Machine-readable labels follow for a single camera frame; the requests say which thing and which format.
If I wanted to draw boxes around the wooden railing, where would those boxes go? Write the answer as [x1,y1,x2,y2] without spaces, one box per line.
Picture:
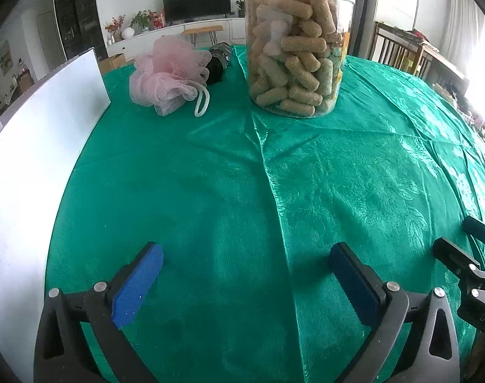
[370,22,466,84]

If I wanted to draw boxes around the bushy green potted plant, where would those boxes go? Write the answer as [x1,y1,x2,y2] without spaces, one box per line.
[131,10,153,33]

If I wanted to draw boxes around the white sheer curtain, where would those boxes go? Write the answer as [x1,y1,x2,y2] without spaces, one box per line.
[438,0,478,72]

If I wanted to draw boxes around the grey curtain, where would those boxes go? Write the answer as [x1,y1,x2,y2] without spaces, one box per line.
[342,0,381,58]

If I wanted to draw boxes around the framed wall picture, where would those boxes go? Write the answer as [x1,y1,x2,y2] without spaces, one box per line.
[0,40,12,74]

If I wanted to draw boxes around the brown cardboard box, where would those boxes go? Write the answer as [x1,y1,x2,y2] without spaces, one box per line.
[99,53,127,73]

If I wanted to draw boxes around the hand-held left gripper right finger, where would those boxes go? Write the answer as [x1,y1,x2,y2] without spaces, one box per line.
[329,242,462,383]

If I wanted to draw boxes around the green satin tablecloth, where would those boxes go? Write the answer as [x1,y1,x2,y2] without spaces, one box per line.
[45,44,485,383]

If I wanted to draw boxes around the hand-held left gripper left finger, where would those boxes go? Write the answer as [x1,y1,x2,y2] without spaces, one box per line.
[33,242,165,383]

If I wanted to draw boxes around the white television cabinet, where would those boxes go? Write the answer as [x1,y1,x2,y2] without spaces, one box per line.
[106,17,247,57]

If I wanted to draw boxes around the white cardboard box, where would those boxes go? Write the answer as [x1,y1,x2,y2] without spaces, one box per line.
[0,47,111,383]

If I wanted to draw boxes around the clear jar of snack sticks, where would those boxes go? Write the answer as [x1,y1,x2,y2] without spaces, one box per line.
[241,0,357,119]

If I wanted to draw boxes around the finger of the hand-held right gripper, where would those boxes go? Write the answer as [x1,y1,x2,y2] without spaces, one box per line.
[432,237,485,288]
[463,215,485,250]

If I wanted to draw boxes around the red flowers in vase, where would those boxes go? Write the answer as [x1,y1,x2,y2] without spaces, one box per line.
[105,15,125,44]

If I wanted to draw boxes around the pink bath pouf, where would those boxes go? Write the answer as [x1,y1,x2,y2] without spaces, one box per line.
[130,35,211,118]

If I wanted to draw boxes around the black television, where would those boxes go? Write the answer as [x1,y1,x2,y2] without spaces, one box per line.
[162,0,232,22]

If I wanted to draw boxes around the wooden stool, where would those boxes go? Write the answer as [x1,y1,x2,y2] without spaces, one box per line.
[182,25,224,46]

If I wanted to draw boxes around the black folded umbrella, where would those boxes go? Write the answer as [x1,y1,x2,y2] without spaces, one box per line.
[205,42,233,86]

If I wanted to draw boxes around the tall black cabinet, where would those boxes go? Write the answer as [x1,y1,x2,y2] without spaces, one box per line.
[53,0,108,62]

